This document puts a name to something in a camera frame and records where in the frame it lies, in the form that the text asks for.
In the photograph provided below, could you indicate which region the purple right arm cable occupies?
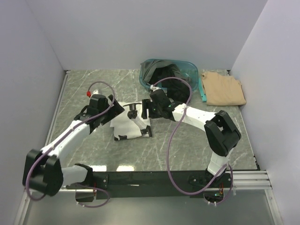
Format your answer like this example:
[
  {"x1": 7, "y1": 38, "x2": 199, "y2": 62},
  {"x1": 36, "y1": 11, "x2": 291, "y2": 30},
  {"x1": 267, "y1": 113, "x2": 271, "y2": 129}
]
[{"x1": 151, "y1": 77, "x2": 234, "y2": 204}]

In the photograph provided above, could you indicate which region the folded tan t shirt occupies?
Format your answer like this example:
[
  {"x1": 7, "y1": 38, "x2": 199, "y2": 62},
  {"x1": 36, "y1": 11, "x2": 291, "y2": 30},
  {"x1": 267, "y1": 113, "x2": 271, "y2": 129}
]
[{"x1": 201, "y1": 72, "x2": 247, "y2": 106}]

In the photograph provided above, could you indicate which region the black base crossbar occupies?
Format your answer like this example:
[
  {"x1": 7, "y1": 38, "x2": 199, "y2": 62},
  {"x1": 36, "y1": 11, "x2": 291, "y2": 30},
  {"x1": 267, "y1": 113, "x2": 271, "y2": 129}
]
[{"x1": 65, "y1": 170, "x2": 235, "y2": 200}]

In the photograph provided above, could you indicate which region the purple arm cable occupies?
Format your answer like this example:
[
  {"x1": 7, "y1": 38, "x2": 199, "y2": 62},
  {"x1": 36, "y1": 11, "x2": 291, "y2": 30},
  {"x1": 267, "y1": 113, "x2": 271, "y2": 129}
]
[
  {"x1": 25, "y1": 81, "x2": 116, "y2": 208},
  {"x1": 151, "y1": 77, "x2": 234, "y2": 204}
]

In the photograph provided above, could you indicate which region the black t shirt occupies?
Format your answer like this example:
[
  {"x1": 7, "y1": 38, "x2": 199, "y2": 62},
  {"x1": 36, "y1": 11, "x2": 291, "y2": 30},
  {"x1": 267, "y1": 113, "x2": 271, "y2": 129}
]
[{"x1": 149, "y1": 64, "x2": 190, "y2": 103}]

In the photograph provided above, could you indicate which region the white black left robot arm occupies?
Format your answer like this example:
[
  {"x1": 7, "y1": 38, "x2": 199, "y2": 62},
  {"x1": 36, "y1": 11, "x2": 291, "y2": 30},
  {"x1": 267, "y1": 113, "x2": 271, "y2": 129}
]
[{"x1": 22, "y1": 94, "x2": 125, "y2": 196}]

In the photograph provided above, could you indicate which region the white t shirt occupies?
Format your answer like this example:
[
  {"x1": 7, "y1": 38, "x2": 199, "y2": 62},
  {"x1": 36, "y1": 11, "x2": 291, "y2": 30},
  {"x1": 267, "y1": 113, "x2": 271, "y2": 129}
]
[{"x1": 110, "y1": 101, "x2": 152, "y2": 141}]

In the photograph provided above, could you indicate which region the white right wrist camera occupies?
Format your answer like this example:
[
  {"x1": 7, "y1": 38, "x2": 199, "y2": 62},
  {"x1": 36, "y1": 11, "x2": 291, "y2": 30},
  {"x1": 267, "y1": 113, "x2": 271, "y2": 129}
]
[{"x1": 150, "y1": 85, "x2": 161, "y2": 92}]

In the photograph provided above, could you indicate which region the teal plastic basket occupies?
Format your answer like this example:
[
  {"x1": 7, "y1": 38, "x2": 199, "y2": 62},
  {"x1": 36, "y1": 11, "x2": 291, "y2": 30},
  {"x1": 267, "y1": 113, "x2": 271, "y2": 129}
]
[{"x1": 140, "y1": 60, "x2": 199, "y2": 91}]

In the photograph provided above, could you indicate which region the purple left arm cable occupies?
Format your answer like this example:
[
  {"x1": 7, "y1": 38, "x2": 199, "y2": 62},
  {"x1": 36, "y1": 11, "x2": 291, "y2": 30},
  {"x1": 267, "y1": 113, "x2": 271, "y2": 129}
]
[{"x1": 25, "y1": 81, "x2": 116, "y2": 208}]

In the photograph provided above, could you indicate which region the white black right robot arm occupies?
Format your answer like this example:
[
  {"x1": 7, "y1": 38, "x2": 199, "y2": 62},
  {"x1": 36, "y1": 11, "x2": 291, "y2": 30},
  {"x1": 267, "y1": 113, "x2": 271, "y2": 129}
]
[{"x1": 142, "y1": 90, "x2": 241, "y2": 187}]

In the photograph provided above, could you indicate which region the grey t shirt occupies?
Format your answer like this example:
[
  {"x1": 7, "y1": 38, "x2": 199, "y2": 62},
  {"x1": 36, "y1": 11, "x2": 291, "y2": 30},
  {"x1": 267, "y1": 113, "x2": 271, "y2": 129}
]
[{"x1": 140, "y1": 59, "x2": 191, "y2": 87}]

